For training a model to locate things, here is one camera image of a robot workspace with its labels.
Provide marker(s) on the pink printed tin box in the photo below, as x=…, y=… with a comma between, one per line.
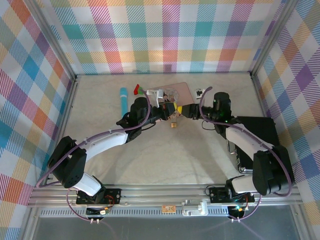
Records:
x=183, y=92

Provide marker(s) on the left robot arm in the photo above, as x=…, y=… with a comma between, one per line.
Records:
x=105, y=142

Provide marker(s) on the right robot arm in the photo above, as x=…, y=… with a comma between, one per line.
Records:
x=245, y=140

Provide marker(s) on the green toy block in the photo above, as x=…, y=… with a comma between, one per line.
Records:
x=141, y=90

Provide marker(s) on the blue marker pen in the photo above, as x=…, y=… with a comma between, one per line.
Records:
x=123, y=100

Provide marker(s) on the red toy block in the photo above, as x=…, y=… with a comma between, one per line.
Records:
x=136, y=90

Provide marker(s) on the black case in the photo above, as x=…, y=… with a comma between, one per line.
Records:
x=260, y=127

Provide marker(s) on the small orange label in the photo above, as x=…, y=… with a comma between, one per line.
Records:
x=168, y=208

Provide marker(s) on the black connector board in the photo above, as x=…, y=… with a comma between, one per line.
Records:
x=96, y=212
x=236, y=211

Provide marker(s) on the aluminium side rail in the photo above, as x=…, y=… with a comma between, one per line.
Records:
x=63, y=125
x=257, y=96

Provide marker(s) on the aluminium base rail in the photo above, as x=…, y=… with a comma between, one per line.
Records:
x=155, y=197

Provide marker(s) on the aluminium corner post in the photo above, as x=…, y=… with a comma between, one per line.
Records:
x=273, y=37
x=53, y=40

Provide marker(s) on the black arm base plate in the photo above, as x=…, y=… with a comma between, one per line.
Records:
x=112, y=196
x=217, y=195

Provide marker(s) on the white metal bracket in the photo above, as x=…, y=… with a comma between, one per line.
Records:
x=193, y=209

